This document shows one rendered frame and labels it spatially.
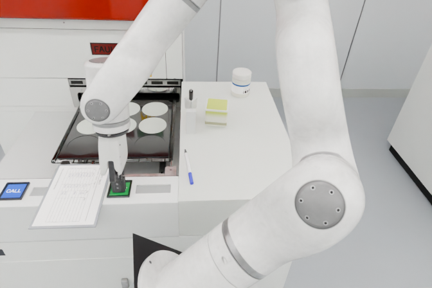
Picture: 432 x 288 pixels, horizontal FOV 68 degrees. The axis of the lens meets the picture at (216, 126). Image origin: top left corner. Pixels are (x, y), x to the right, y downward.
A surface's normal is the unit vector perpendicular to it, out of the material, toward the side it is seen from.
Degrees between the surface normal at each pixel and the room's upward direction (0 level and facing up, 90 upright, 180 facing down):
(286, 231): 90
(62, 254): 90
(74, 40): 90
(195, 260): 45
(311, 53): 50
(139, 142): 0
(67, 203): 0
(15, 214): 90
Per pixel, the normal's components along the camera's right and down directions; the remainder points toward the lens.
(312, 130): -0.21, 0.77
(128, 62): 0.47, -0.13
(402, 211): 0.04, -0.80
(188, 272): -0.57, -0.33
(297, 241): -0.59, 0.55
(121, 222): 0.07, 0.59
